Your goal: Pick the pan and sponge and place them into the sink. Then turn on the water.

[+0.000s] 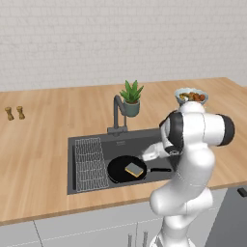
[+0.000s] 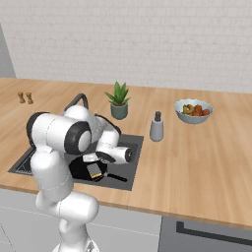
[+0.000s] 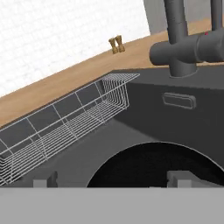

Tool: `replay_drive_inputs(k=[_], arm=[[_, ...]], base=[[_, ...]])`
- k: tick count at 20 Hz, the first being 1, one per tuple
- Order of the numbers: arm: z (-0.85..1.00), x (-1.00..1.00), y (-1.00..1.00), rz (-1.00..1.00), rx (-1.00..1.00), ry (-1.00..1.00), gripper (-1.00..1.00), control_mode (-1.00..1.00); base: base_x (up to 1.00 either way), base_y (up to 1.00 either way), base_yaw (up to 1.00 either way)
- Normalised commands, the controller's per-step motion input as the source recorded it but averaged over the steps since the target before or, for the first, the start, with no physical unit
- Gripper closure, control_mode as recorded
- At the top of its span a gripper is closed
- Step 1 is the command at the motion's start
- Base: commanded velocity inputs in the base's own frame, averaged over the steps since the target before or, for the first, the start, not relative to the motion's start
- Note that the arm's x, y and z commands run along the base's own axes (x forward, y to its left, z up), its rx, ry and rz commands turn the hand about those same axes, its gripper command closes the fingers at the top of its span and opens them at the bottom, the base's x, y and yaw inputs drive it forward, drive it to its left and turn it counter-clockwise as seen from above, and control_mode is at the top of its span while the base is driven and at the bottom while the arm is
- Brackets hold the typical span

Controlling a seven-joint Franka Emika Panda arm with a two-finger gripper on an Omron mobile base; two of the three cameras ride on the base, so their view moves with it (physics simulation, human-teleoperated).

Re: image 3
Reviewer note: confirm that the dark grey sink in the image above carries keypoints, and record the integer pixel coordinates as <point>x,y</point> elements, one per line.
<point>163,122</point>

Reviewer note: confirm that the brown wooden shaker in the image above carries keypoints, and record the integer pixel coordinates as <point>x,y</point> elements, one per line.
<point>113,45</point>
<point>120,43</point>

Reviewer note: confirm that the black round pan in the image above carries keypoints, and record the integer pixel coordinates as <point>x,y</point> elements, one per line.
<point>151,166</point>

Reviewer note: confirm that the dark grey tap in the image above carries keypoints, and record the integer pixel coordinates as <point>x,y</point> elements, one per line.
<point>186,43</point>

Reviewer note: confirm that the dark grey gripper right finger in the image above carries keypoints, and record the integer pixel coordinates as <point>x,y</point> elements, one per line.
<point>180,178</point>

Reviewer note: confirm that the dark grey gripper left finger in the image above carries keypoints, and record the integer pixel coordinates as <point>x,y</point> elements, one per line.
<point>43,181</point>

